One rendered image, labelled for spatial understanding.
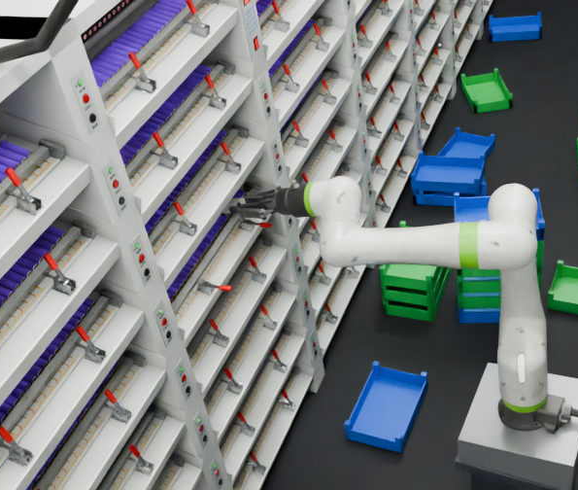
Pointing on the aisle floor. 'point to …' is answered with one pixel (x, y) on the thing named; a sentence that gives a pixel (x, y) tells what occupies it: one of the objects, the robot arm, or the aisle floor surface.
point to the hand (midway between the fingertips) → (233, 205)
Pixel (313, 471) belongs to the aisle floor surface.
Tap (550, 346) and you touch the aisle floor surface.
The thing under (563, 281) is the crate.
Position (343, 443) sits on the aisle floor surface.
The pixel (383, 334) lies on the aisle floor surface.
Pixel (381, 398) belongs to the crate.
